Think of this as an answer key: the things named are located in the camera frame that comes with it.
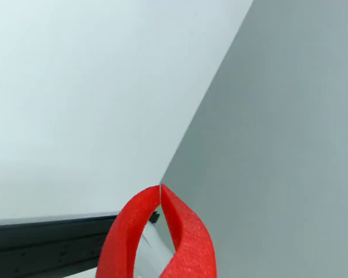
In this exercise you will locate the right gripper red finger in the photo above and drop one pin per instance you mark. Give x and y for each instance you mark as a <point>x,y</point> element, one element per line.
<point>194,249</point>
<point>119,240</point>

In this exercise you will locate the black table frame rail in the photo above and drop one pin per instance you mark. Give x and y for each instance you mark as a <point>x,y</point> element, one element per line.
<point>46,249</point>

